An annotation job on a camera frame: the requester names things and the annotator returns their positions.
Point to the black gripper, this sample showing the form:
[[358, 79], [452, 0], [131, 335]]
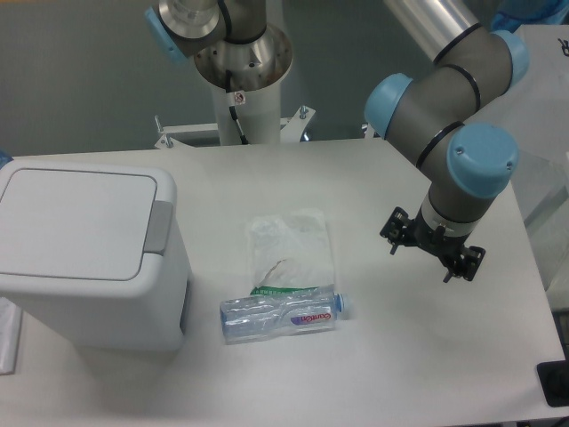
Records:
[[461, 261]]

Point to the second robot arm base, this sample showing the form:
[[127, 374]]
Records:
[[232, 44]]

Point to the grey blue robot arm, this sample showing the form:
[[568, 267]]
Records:
[[429, 122]]

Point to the white plastic trash can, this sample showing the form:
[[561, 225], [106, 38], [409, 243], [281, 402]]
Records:
[[147, 312]]

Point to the white trash can lid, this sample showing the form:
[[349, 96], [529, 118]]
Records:
[[60, 222]]

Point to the clear plastic bag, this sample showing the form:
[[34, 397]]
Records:
[[288, 252]]

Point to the black device at table edge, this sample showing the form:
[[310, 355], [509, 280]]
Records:
[[553, 377]]

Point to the crushed clear water bottle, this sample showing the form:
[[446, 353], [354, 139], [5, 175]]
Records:
[[263, 317]]

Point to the clear plastic sheet left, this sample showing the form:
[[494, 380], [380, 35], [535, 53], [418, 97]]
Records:
[[11, 318]]

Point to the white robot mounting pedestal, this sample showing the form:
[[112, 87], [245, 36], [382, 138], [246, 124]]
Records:
[[241, 117]]

